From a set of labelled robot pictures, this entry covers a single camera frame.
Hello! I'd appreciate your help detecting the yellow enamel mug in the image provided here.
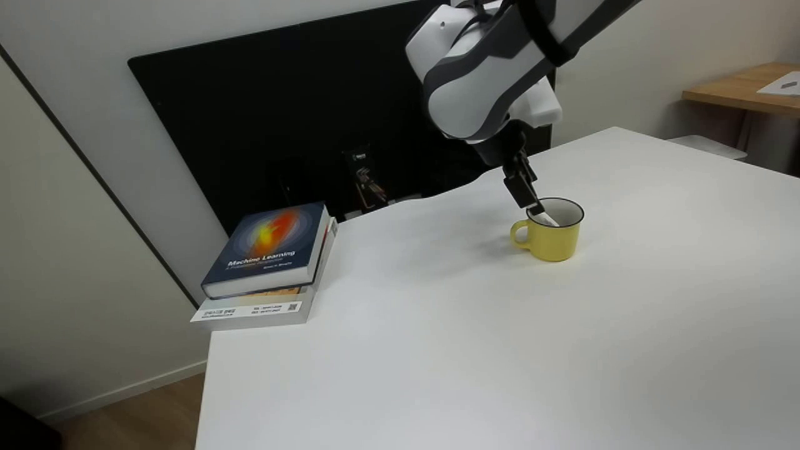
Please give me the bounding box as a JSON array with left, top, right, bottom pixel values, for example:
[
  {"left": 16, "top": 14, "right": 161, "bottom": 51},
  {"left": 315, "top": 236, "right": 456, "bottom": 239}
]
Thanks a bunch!
[{"left": 506, "top": 196, "right": 588, "bottom": 266}]

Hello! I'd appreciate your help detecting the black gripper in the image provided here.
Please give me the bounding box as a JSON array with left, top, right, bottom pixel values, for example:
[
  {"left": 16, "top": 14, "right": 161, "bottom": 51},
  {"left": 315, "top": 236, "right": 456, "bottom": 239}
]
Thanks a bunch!
[{"left": 469, "top": 121, "right": 546, "bottom": 221}]

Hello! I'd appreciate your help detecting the blue hardcover book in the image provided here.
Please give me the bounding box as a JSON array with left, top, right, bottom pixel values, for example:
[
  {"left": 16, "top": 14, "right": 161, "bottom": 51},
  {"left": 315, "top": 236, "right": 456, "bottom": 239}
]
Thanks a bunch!
[{"left": 198, "top": 201, "right": 336, "bottom": 302}]

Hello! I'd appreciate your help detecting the white paper sheet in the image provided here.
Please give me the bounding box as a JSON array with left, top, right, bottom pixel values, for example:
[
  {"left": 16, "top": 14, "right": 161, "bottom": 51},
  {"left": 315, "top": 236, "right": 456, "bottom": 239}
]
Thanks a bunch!
[{"left": 756, "top": 67, "right": 800, "bottom": 101}]

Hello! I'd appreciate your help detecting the stack of books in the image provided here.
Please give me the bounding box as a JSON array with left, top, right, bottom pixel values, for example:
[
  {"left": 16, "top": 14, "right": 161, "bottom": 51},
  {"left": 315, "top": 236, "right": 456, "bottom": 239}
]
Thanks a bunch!
[{"left": 188, "top": 217, "right": 340, "bottom": 330}]

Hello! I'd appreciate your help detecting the large black wall panel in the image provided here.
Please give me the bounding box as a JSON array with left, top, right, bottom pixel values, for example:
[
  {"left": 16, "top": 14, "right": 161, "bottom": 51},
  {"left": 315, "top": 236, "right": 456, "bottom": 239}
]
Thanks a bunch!
[{"left": 124, "top": 0, "right": 556, "bottom": 239}]

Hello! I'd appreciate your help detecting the wooden side desk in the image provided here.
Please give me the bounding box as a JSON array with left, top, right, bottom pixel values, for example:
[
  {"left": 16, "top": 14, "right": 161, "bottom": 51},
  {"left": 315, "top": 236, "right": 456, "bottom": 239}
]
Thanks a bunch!
[{"left": 679, "top": 60, "right": 800, "bottom": 172}]

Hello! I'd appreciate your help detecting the black clamp mount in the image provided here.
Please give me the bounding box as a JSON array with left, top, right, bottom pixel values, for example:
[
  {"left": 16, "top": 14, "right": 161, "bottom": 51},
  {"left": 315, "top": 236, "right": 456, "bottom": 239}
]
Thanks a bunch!
[{"left": 346, "top": 149, "right": 391, "bottom": 216}]

